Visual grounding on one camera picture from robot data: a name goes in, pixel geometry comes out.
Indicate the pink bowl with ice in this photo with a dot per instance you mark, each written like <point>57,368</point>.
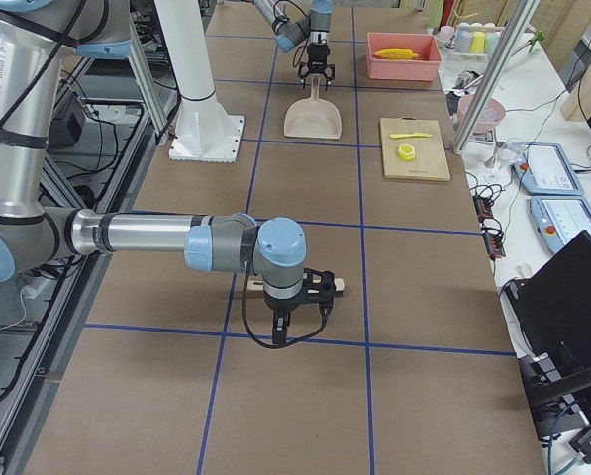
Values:
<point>491,116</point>

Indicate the yellow plastic cup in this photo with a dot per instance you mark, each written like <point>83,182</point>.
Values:
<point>478,42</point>

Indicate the yellow toy knife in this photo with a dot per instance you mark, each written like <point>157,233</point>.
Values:
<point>398,136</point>

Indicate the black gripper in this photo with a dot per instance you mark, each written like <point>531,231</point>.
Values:
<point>318,53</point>
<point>279,305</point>

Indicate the blue teach pendant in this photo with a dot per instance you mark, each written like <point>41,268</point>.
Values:
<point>544,169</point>
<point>559,219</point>

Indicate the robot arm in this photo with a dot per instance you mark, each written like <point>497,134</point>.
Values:
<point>35,37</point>
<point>309,35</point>

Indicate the black monitor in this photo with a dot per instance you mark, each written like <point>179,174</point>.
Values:
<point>554,311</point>

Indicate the beige brush with black bristles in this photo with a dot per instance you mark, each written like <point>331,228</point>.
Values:
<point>256,285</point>

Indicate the aluminium frame post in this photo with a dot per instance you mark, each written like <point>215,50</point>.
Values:
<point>507,43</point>

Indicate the beige plastic dustpan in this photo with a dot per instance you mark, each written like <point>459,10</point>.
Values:
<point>313,117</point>

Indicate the yellow toy corn cob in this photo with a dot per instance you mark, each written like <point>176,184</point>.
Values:
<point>396,54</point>

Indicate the grey digital scale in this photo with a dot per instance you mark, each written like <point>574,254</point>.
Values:
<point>481,138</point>

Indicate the upper blue teach pendant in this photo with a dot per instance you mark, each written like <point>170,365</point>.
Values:
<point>544,169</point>

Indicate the lower blue teach pendant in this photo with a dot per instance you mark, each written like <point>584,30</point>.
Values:
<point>559,219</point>

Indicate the pink plastic bin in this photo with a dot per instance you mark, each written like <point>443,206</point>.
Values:
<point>423,66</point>

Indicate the light blue plastic cup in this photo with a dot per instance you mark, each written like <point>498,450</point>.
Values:
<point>463,38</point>

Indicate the yellow lemon slice toy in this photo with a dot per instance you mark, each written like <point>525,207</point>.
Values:
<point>406,152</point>

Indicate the wooden cutting board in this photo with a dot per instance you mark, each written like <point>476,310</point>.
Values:
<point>430,163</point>

